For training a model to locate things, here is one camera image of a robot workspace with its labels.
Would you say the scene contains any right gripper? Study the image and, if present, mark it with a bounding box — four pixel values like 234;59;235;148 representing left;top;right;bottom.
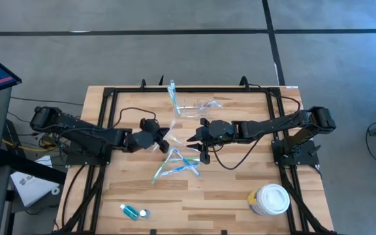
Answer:
186;117;236;165

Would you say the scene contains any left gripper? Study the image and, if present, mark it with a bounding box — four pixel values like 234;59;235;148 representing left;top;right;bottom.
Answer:
139;117;171;155

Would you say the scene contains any blue toothbrush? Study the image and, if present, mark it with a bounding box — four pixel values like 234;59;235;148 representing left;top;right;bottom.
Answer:
174;148;202;178
160;164;194;177

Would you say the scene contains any clear acrylic toothbrush holder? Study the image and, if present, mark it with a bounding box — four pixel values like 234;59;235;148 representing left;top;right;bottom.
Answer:
173;99;212;119

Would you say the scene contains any blue mouthwash bottle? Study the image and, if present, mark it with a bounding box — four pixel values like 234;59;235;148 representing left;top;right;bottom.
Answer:
119;202;140;221

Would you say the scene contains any yellow wipes canister white lid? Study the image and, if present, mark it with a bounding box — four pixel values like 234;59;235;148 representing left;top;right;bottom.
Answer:
247;183;291;217

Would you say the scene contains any black table leg bar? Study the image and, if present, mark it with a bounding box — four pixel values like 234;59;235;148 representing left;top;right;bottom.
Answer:
0;148;67;184

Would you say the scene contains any white printed box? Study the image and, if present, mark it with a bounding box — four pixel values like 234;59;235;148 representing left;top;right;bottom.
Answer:
10;154;61;208

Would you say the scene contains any black looped cable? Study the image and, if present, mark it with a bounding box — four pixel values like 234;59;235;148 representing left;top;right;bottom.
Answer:
211;136;263;171
110;106;158;131

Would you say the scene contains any black aluminium table frame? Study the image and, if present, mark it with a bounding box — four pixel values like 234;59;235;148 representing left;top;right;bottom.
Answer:
52;85;339;235

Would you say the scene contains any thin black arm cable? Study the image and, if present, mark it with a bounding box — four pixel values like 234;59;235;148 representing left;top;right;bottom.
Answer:
248;83;302;116

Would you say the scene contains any black cable bundle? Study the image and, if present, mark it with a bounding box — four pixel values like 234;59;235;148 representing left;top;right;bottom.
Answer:
55;164;107;234
279;164;336;235

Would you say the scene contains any thin black floor cable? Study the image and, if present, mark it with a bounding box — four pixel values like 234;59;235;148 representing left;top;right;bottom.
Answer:
10;96;85;107

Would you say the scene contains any yellow cable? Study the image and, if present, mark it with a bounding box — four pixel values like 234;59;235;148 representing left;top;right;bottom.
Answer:
2;130;68;153

